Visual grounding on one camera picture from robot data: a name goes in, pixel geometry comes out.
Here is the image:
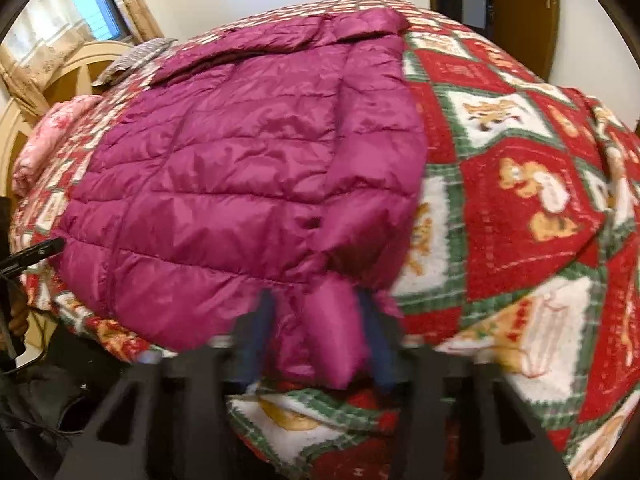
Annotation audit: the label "dark clothes beside bed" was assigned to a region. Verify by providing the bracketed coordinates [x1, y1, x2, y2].
[0, 327, 146, 443]

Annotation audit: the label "narrow beige patterned curtain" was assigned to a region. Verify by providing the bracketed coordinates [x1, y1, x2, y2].
[105, 0, 164, 44]

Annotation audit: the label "wide beige patterned curtain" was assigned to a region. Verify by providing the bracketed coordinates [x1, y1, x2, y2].
[0, 0, 94, 117]

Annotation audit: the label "black cable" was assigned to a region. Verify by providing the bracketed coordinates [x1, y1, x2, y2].
[0, 280, 53, 378]

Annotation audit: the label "striped grey pillow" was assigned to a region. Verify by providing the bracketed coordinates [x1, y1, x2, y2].
[91, 37, 179, 87]

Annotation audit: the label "bed with red patterned bedspread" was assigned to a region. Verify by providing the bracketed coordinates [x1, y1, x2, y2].
[10, 0, 640, 480]

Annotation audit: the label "wooden bed headboard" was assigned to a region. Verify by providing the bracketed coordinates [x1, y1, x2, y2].
[0, 40, 137, 183]

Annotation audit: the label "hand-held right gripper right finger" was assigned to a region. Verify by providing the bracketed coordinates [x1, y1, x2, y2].
[356, 290, 572, 480]

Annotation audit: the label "window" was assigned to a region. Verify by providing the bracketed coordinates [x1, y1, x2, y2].
[62, 0, 134, 44]

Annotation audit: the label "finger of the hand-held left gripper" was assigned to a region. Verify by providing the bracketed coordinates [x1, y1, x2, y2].
[0, 237, 67, 281]

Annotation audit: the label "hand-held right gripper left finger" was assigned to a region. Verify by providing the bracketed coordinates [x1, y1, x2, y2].
[54, 290, 277, 480]

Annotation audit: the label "brown wooden door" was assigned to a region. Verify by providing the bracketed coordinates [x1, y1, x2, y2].
[492, 0, 560, 82]

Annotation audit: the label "folded pink floral quilt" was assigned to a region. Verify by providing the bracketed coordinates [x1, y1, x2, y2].
[12, 94, 104, 197]

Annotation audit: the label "magenta puffer jacket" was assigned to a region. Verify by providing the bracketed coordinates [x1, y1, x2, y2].
[50, 9, 428, 392]

